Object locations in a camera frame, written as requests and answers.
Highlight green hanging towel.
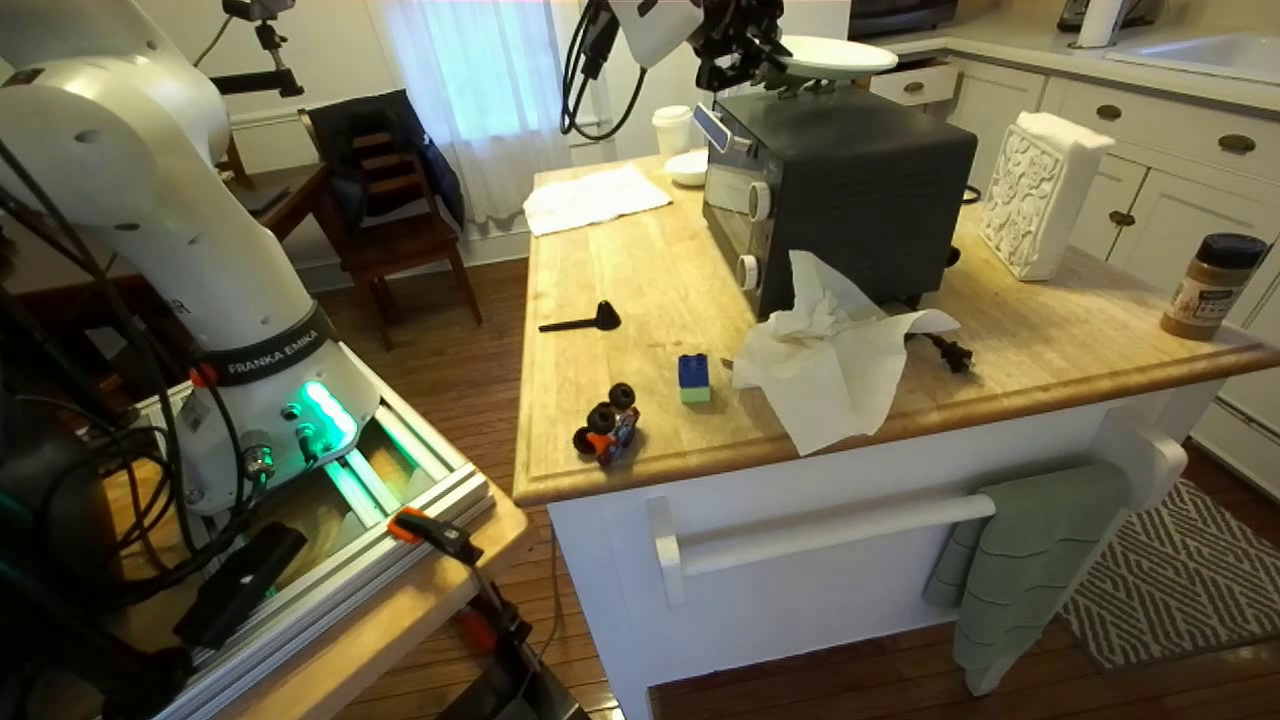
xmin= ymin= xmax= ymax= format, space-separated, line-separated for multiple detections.
xmin=918 ymin=460 xmax=1135 ymax=701

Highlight black measuring scoop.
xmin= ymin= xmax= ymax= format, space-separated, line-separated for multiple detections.
xmin=535 ymin=297 xmax=625 ymax=337

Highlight flat white paper towel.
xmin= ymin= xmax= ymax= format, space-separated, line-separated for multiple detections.
xmin=519 ymin=164 xmax=675 ymax=239

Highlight dark wooden desk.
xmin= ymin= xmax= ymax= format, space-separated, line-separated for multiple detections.
xmin=196 ymin=157 xmax=335 ymax=271

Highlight black power plug cord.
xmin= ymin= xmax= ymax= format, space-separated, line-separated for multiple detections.
xmin=909 ymin=328 xmax=974 ymax=379

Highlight white window curtain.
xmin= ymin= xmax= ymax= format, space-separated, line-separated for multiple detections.
xmin=374 ymin=0 xmax=580 ymax=231

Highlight black toaster oven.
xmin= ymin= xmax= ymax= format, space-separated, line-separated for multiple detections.
xmin=693 ymin=80 xmax=984 ymax=323

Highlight black cable bundle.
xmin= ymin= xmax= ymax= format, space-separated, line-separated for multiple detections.
xmin=0 ymin=371 xmax=262 ymax=613

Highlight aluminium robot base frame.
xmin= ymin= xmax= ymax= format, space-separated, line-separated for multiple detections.
xmin=155 ymin=385 xmax=496 ymax=720

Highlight flat black box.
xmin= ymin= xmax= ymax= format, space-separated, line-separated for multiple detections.
xmin=171 ymin=517 xmax=310 ymax=650

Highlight small white bowl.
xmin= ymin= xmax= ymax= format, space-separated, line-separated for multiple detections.
xmin=660 ymin=145 xmax=711 ymax=189

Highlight white kitchen island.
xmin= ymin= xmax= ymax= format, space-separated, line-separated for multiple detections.
xmin=512 ymin=150 xmax=1280 ymax=720

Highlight crumpled white paper towel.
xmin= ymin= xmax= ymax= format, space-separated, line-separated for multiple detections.
xmin=728 ymin=244 xmax=963 ymax=460

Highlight white towel bar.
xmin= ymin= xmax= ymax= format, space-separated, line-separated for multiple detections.
xmin=648 ymin=486 xmax=1001 ymax=609

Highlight black toy car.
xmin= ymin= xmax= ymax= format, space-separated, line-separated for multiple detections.
xmin=566 ymin=379 xmax=645 ymax=470

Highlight patterned grey rug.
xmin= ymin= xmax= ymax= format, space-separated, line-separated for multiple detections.
xmin=1056 ymin=476 xmax=1280 ymax=671

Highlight white patterned napkin holder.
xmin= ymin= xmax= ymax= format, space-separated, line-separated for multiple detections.
xmin=980 ymin=106 xmax=1120 ymax=283

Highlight brown jar with black lid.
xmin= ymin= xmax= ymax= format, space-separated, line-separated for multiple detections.
xmin=1156 ymin=231 xmax=1277 ymax=345

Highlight black camera tripod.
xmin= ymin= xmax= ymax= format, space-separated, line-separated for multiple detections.
xmin=193 ymin=0 xmax=307 ymax=101

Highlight black countertop appliance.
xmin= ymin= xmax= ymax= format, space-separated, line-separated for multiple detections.
xmin=849 ymin=0 xmax=963 ymax=41

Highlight orange and black clamp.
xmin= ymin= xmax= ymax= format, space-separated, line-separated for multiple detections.
xmin=388 ymin=503 xmax=592 ymax=720

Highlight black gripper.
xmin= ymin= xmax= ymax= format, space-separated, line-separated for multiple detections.
xmin=684 ymin=0 xmax=804 ymax=95

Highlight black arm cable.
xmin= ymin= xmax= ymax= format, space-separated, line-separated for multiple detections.
xmin=557 ymin=0 xmax=654 ymax=145

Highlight white cup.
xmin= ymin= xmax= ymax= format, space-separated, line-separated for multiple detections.
xmin=648 ymin=101 xmax=698 ymax=158

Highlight dark wooden chair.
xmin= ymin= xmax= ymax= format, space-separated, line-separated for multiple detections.
xmin=301 ymin=88 xmax=487 ymax=350

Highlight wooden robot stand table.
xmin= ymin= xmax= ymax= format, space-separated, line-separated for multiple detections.
xmin=104 ymin=476 xmax=531 ymax=720

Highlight small blue cube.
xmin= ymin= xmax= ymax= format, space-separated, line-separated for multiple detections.
xmin=670 ymin=347 xmax=718 ymax=412

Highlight white kitchen cabinets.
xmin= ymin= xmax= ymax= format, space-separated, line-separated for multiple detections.
xmin=850 ymin=52 xmax=1280 ymax=503

